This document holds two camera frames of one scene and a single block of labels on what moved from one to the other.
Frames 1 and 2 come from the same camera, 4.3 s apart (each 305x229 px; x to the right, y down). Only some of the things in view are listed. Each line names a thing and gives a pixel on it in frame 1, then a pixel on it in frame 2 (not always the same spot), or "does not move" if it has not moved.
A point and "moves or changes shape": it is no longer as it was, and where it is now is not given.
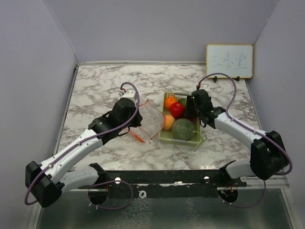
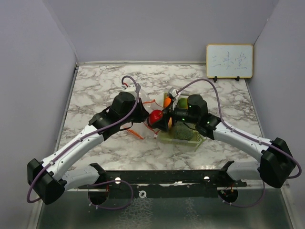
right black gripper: (189, 107) to (163, 123)
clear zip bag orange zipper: (153, 119) moves or changes shape
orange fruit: (168, 101) does not move
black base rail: (193, 184) does not move
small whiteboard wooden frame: (236, 60) does not move
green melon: (182, 129) does not move
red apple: (177, 109) moves or changes shape
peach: (169, 120) does not move
